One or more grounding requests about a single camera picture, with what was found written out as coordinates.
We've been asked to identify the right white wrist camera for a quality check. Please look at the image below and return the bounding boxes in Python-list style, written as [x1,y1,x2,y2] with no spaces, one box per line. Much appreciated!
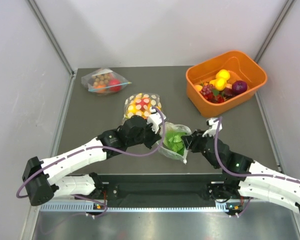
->
[202,117,223,137]

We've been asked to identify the yellow fake lemon upper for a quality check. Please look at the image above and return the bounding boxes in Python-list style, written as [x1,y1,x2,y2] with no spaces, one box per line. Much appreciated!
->
[215,69,231,81]

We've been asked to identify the polka dot bag with vegetables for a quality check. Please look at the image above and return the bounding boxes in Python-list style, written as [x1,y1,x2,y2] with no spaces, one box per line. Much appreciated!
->
[158,122,192,165]

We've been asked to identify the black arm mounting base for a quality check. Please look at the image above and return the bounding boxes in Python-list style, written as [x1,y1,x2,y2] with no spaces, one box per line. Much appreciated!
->
[89,173,240,207]

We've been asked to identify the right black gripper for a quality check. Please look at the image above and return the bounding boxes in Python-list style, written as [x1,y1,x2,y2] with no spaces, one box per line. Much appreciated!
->
[181,128,220,169]

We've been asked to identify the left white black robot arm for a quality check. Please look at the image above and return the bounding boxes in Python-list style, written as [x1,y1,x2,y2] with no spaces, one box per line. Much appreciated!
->
[22,113,165,206]

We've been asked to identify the fake red onion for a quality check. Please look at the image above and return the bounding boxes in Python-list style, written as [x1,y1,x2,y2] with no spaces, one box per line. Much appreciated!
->
[231,80,248,95]

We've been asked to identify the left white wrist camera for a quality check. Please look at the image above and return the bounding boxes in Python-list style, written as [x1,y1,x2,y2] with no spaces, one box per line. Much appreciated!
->
[147,112,167,134]

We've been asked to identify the grey slotted cable duct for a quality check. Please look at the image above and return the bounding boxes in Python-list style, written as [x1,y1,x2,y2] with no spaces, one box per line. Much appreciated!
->
[39,201,231,213]

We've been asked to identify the fake green lettuce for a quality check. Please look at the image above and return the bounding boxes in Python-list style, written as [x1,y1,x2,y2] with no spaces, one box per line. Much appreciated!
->
[163,130,186,155]

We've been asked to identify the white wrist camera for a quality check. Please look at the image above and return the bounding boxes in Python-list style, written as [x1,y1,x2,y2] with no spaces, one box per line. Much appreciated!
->
[202,117,223,137]
[147,112,167,134]

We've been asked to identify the clear bag with nuts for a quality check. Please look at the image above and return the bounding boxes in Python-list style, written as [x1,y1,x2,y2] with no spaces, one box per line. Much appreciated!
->
[81,68,131,95]

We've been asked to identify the yellow fake lemon lower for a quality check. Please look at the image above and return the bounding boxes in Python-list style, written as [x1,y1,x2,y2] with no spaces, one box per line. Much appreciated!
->
[213,78,227,91]

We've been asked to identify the fake meat slice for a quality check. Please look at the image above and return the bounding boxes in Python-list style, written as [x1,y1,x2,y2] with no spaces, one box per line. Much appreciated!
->
[223,83,236,99]

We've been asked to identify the orange plastic bin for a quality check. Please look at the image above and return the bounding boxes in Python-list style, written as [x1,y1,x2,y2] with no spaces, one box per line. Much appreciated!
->
[185,50,268,118]

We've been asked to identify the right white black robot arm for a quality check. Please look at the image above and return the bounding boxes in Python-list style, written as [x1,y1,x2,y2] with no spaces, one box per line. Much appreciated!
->
[181,131,300,215]

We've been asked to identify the yellow fake lemon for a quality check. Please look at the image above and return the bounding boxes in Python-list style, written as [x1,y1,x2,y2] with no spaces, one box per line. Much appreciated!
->
[213,78,227,91]
[215,69,231,81]

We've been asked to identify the small orange fake fruit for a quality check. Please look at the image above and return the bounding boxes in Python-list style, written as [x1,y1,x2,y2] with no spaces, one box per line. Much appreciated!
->
[194,84,203,92]

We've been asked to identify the fake red strawberries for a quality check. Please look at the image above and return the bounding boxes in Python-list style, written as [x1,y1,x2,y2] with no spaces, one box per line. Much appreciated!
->
[204,92,225,104]

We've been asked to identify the polka dot bag with fruit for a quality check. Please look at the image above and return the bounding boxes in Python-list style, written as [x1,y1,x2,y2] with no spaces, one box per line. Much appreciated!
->
[122,93,162,122]

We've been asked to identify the fake purple grapes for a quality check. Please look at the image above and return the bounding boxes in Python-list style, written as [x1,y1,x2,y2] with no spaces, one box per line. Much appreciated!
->
[200,84,214,98]

